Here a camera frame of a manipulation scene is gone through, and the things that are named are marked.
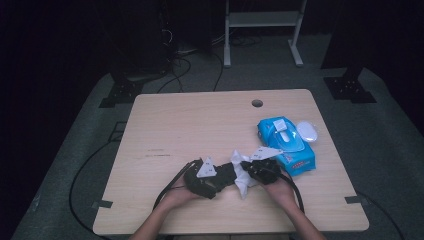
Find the hand-held gripper cable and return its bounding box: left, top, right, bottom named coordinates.
left=275, top=172, right=306, bottom=215
left=152, top=158, right=203, bottom=211

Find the person's left hand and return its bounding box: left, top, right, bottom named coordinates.
left=155, top=174, right=205, bottom=212

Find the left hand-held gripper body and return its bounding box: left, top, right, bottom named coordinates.
left=183, top=156, right=222, bottom=200

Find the person's right hand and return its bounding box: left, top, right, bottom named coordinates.
left=261, top=176, right=298, bottom=210

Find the black stand base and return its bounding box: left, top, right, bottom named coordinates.
left=98, top=79, right=145, bottom=109
left=322, top=66, right=378, bottom=105

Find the black floor cable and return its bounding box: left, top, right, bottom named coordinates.
left=68, top=121, right=128, bottom=240
left=355, top=191, right=406, bottom=240
left=212, top=51, right=225, bottom=92
left=156, top=54, right=193, bottom=95

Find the white wet wipe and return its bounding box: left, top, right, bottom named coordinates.
left=230, top=148, right=260, bottom=200

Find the blue wet wipe pack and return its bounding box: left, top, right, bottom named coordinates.
left=256, top=115, right=320, bottom=177

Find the black tape strip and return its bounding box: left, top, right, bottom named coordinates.
left=91, top=199, right=114, bottom=210
left=344, top=195, right=370, bottom=205

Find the white metal stand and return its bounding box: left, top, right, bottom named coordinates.
left=223, top=0, right=309, bottom=69

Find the right hand-held gripper cable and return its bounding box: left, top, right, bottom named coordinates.
left=275, top=172, right=306, bottom=215

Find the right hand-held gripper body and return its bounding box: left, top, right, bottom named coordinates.
left=243, top=145, right=285, bottom=186

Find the left hand-held gripper cable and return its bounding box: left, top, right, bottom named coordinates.
left=152, top=158, right=203, bottom=211

